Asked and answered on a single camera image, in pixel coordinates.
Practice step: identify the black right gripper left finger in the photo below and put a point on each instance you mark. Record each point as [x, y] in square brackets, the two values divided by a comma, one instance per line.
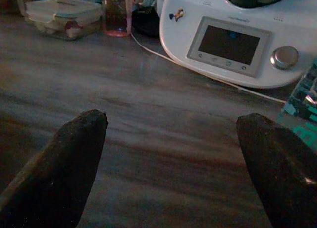
[57, 168]

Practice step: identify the grey wood-grain counter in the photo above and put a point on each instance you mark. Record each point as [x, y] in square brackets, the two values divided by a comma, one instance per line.
[148, 114]

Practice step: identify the black pouch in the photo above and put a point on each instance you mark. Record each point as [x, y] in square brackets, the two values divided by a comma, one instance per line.
[146, 22]

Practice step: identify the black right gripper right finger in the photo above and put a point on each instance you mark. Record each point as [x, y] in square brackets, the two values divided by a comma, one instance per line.
[280, 168]

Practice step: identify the glass food container with lid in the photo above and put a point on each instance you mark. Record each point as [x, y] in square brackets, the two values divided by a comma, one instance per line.
[62, 10]

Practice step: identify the white kitchen food processor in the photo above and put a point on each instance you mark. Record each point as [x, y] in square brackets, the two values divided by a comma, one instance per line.
[185, 30]

